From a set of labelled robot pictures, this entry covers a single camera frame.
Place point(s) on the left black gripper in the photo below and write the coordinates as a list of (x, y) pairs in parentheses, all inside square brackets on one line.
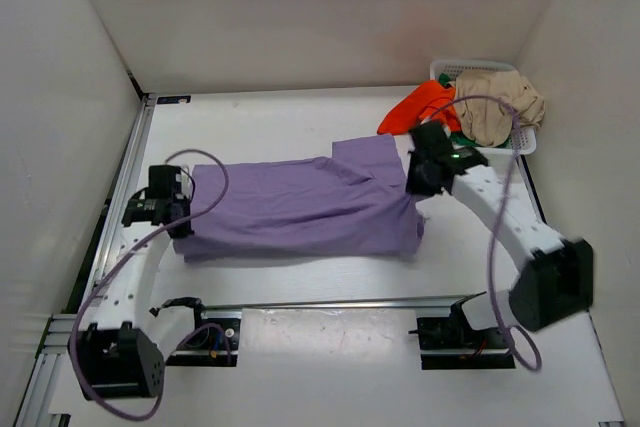
[(181, 220)]

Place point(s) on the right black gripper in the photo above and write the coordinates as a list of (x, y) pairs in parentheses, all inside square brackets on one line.
[(417, 179)]

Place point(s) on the purple t shirt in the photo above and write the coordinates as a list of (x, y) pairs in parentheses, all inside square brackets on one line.
[(351, 203)]

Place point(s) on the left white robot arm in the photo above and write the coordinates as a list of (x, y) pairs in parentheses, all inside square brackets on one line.
[(118, 353)]

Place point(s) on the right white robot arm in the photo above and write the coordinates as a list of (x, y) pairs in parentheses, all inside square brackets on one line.
[(555, 275)]

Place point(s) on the green t shirt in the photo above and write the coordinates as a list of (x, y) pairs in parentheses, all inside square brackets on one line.
[(467, 139)]

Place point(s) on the orange t shirt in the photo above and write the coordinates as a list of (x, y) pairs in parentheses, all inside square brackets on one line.
[(428, 101)]

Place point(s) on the beige t shirt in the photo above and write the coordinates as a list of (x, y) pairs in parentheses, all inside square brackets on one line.
[(521, 98)]

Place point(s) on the white plastic basket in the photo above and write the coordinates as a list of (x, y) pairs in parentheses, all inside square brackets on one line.
[(523, 140)]

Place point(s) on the blue label sticker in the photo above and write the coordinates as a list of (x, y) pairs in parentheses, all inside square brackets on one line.
[(171, 100)]

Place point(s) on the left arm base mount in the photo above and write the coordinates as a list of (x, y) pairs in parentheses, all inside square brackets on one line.
[(188, 338)]

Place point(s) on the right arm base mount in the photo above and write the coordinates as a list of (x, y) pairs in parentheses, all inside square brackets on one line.
[(446, 347)]

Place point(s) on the aluminium frame rail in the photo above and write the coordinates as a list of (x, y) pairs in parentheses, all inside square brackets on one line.
[(329, 342)]

